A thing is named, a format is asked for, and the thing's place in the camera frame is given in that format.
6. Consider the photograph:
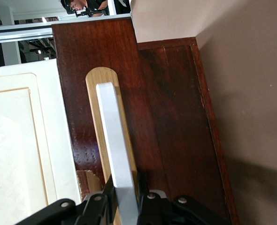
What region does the person with glasses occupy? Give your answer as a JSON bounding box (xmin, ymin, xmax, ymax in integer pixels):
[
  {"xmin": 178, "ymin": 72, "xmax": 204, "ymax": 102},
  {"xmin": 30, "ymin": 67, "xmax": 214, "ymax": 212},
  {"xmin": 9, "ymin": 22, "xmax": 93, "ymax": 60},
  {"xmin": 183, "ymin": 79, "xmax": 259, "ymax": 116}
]
[{"xmin": 60, "ymin": 0, "xmax": 131, "ymax": 17}]

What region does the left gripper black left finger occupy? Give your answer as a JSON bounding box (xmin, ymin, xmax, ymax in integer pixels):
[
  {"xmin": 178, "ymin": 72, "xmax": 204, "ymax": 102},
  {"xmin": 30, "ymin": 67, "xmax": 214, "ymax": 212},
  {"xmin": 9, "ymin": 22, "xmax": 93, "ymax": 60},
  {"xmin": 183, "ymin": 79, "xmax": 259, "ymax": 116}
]
[{"xmin": 16, "ymin": 179, "xmax": 119, "ymax": 225}]

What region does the light wood handle backplate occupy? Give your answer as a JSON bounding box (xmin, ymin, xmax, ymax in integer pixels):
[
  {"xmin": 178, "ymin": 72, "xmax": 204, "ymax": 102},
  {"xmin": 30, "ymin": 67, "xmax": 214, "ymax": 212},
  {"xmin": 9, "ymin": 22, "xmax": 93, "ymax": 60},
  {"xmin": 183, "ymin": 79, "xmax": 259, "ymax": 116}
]
[{"xmin": 85, "ymin": 67, "xmax": 139, "ymax": 225}]

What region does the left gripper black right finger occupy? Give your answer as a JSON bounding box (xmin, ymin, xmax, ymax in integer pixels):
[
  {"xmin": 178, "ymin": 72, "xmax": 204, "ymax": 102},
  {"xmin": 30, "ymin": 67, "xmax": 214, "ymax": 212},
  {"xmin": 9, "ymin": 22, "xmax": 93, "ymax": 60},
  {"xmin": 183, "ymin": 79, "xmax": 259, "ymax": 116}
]
[{"xmin": 138, "ymin": 173, "xmax": 231, "ymax": 225}]

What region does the dark red wood drawer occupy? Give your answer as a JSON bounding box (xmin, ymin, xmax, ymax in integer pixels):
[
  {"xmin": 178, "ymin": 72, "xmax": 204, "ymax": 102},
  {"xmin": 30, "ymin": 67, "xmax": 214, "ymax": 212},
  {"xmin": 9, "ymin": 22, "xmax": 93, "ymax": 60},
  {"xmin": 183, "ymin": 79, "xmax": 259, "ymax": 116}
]
[{"xmin": 51, "ymin": 17, "xmax": 171, "ymax": 225}]

